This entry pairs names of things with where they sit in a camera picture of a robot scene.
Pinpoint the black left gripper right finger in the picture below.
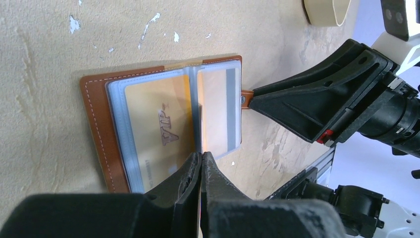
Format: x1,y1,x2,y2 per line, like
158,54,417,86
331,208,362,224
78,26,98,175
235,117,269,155
201,152,346,238

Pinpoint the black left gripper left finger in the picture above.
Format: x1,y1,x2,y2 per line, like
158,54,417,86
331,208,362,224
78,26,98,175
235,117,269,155
0,153,202,238

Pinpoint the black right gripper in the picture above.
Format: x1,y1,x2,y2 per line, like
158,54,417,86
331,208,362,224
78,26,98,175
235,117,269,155
249,39,420,157

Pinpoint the brown leather card holder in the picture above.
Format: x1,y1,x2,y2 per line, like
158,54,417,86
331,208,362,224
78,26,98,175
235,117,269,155
80,55,242,193

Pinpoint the beige oval card tray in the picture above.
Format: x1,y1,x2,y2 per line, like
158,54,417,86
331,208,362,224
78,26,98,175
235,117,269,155
303,0,351,27

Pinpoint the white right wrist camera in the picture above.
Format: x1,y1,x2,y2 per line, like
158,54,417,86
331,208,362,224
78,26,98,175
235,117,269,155
372,0,420,75

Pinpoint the aluminium rail frame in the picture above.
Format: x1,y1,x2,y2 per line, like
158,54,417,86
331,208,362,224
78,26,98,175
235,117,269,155
264,147,336,201

